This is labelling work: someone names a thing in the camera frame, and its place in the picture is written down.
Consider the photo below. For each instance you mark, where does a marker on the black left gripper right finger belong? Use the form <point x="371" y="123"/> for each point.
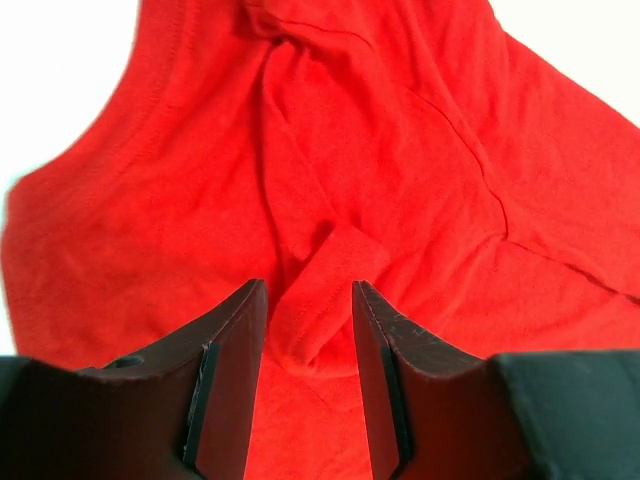
<point x="433" y="411"/>

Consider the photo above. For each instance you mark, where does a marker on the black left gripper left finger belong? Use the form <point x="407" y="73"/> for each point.
<point x="179" y="408"/>

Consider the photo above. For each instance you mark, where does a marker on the red t shirt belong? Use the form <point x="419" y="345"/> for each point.
<point x="412" y="144"/>

